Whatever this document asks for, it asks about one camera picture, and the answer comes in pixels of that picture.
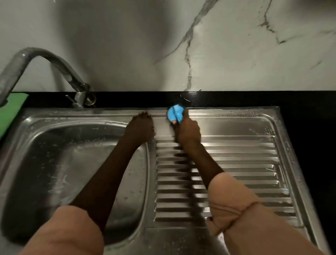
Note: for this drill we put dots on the person's left hand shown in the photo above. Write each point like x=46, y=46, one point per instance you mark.
x=139, y=128

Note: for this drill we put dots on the person's right hand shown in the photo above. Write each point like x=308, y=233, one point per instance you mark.
x=187, y=131

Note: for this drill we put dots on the person's right fingers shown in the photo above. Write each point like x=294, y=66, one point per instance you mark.
x=184, y=115

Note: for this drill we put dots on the person's left fingers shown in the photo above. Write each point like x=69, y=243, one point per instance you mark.
x=143, y=115

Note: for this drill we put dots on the blue scrubber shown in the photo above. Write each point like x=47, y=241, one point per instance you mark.
x=175, y=113

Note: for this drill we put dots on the person's right forearm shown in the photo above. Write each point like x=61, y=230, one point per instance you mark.
x=203, y=164

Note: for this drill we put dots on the person's left forearm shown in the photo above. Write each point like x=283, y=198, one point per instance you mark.
x=107, y=176

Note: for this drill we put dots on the stainless steel sink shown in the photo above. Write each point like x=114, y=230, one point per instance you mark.
x=231, y=168

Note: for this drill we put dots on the metal faucet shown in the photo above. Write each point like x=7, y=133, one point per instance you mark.
x=47, y=65

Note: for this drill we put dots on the beige right sleeve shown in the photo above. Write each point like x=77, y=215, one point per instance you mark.
x=252, y=220

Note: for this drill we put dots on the beige sleeve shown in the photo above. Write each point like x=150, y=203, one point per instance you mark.
x=65, y=231
x=252, y=220

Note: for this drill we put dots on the green cloth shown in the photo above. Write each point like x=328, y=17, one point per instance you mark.
x=10, y=111

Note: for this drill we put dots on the beige left sleeve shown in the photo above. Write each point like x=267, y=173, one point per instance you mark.
x=65, y=231

